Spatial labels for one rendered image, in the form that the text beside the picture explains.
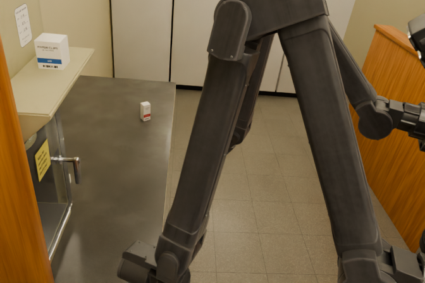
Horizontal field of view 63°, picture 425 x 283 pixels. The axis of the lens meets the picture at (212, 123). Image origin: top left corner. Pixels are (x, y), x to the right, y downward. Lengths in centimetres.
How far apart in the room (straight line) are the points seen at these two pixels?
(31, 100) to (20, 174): 14
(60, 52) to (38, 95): 12
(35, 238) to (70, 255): 43
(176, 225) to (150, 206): 69
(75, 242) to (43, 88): 58
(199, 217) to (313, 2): 34
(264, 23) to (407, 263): 35
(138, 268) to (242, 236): 182
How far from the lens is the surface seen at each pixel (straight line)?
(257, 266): 232
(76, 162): 103
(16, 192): 66
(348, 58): 90
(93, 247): 115
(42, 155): 92
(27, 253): 76
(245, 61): 44
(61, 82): 75
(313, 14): 42
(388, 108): 94
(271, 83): 411
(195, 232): 56
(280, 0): 43
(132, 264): 67
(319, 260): 248
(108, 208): 125
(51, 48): 79
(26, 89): 73
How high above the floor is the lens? 183
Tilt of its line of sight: 32 degrees down
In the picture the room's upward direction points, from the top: 7 degrees clockwise
